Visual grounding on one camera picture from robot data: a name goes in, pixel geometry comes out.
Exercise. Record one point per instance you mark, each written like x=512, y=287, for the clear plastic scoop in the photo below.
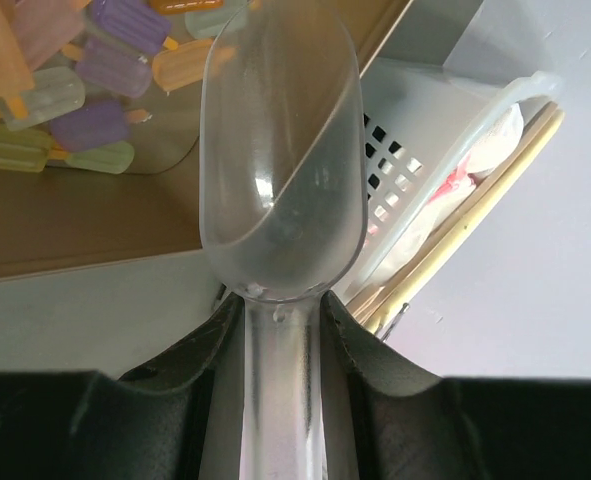
x=282, y=209

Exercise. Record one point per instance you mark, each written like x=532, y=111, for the gold tin pastel gummies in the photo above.
x=116, y=177

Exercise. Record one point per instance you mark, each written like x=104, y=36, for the wooden clothes hanger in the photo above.
x=377, y=308

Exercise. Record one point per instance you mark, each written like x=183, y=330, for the grey plastic basket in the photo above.
x=420, y=121

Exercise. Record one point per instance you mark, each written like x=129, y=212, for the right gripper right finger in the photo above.
x=387, y=418

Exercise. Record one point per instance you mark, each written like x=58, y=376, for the round white mesh bag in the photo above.
x=488, y=152

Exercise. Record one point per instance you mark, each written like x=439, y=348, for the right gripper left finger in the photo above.
x=176, y=416

